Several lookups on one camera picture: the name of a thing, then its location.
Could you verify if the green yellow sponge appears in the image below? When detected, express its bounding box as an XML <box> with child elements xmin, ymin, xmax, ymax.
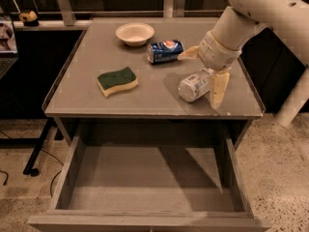
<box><xmin>97</xmin><ymin>67</ymin><xmax>138</xmax><ymax>98</ymax></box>

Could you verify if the yellow black tape measure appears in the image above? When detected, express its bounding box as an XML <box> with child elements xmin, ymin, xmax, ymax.
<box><xmin>18</xmin><ymin>10</ymin><xmax>39</xmax><ymax>26</ymax></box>

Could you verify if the white bowl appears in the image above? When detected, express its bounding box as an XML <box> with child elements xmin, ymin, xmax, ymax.
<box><xmin>116</xmin><ymin>22</ymin><xmax>155</xmax><ymax>47</ymax></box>

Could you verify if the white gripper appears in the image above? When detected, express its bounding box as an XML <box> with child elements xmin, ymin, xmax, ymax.
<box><xmin>178</xmin><ymin>31</ymin><xmax>241</xmax><ymax>109</ymax></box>

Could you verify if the blue soda can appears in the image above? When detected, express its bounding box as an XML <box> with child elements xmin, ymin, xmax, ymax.
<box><xmin>147</xmin><ymin>40</ymin><xmax>183</xmax><ymax>64</ymax></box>

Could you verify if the open grey top drawer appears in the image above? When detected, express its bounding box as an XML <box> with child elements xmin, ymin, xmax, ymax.
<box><xmin>28</xmin><ymin>137</ymin><xmax>271</xmax><ymax>232</ymax></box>

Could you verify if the metal window frame rail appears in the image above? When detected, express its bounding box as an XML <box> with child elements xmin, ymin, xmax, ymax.
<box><xmin>12</xmin><ymin>0</ymin><xmax>228</xmax><ymax>29</ymax></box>

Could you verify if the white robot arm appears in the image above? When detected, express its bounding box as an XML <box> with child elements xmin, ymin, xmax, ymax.
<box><xmin>180</xmin><ymin>0</ymin><xmax>309</xmax><ymax>108</ymax></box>

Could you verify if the clear plastic bottle blue label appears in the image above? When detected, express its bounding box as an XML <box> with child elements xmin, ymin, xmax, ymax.
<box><xmin>178</xmin><ymin>68</ymin><xmax>214</xmax><ymax>102</ymax></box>

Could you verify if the black desk leg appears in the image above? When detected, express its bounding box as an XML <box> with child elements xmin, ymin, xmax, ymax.
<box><xmin>23</xmin><ymin>119</ymin><xmax>53</xmax><ymax>176</ymax></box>

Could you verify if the grey cabinet with top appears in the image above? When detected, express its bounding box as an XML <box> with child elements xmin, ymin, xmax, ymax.
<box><xmin>43</xmin><ymin>17</ymin><xmax>264</xmax><ymax>142</ymax></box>

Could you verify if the black floor cable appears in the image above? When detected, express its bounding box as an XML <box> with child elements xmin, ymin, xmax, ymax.
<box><xmin>0</xmin><ymin>129</ymin><xmax>65</xmax><ymax>198</ymax></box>

